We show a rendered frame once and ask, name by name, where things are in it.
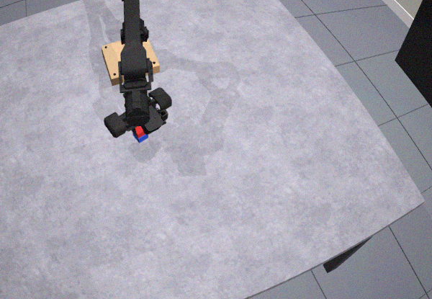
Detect red block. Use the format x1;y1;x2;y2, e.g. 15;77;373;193
135;126;145;139

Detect blue block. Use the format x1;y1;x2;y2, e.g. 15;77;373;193
133;134;148;143

